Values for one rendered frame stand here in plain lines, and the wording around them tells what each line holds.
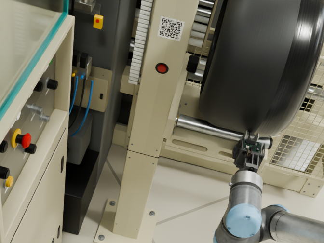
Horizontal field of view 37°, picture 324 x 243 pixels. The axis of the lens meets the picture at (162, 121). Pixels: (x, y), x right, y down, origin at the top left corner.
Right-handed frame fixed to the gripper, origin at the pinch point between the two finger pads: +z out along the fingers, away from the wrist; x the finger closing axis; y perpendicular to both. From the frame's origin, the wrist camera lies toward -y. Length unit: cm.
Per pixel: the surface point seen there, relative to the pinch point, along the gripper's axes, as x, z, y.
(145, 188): 28, 16, -59
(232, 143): 2.2, 9.4, -13.9
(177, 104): 24.6, 12.9, -5.5
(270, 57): 3.0, 0.6, 30.8
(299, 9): -1.6, 11.4, 41.1
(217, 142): 7.4, 8.0, -13.9
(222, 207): -13, 49, -100
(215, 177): -8, 69, -100
